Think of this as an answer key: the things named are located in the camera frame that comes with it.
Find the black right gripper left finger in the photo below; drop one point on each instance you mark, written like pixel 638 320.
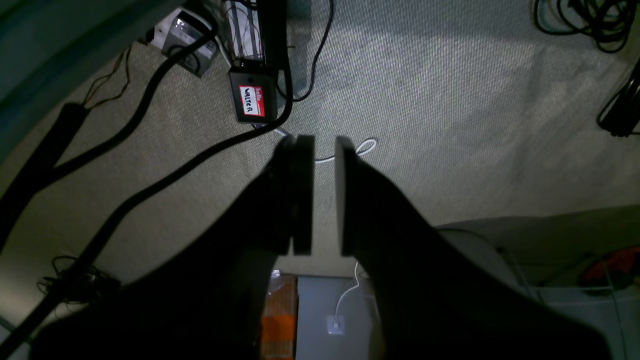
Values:
pixel 206 302

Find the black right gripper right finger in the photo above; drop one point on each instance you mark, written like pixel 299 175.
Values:
pixel 433 302

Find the orange box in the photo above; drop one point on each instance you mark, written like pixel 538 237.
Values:
pixel 278 338

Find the black box with name tag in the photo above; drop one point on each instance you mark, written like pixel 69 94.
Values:
pixel 253 93

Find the grey power adapter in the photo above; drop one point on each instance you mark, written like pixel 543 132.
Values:
pixel 178 30

